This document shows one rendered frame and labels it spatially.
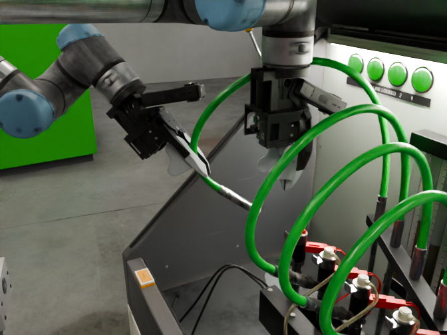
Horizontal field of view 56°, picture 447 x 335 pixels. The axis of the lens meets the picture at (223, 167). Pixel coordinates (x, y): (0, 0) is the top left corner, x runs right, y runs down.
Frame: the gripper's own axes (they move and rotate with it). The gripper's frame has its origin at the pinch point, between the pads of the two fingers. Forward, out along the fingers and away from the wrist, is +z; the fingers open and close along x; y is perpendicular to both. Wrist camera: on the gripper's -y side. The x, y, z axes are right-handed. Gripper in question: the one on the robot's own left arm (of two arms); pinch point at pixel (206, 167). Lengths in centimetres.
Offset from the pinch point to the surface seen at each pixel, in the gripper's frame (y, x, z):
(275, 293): 7.3, -3.1, 28.2
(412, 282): -15.6, 7.4, 36.3
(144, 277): 28.5, -6.3, 9.4
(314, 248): -5.6, 1.0, 24.1
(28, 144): 176, -256, -112
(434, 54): -43.4, -5.4, 11.3
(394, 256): -15.6, 0.8, 34.2
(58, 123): 148, -268, -110
